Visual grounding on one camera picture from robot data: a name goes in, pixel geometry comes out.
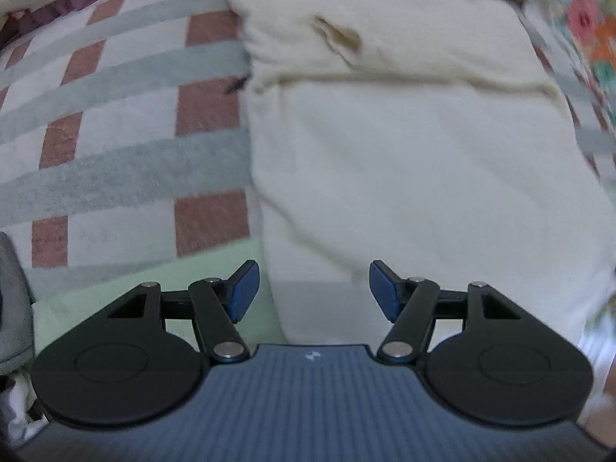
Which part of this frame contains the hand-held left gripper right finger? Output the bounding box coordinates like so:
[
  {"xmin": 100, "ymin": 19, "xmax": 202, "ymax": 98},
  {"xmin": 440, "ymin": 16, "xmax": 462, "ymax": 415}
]
[{"xmin": 370, "ymin": 260, "xmax": 523, "ymax": 364}]

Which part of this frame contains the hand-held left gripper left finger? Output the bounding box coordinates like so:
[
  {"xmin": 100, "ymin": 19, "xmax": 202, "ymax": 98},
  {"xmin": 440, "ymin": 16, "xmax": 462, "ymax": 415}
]
[{"xmin": 107, "ymin": 260, "xmax": 261, "ymax": 364}]

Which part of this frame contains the cream fleece garment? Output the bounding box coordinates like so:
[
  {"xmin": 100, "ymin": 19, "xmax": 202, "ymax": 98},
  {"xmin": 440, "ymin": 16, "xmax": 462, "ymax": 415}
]
[{"xmin": 224, "ymin": 0, "xmax": 616, "ymax": 347}]

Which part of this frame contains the light green mat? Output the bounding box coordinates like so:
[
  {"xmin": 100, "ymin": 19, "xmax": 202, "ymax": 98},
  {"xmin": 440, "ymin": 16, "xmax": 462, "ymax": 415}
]
[{"xmin": 29, "ymin": 238, "xmax": 285, "ymax": 347}]

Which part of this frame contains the grey cloth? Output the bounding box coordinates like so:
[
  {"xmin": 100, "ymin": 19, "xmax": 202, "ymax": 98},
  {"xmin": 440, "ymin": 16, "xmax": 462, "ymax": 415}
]
[{"xmin": 0, "ymin": 231, "xmax": 37, "ymax": 376}]

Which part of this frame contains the floral patchwork quilt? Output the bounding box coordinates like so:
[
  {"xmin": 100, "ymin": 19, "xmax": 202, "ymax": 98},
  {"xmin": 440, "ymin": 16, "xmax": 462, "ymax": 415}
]
[{"xmin": 522, "ymin": 0, "xmax": 616, "ymax": 128}]

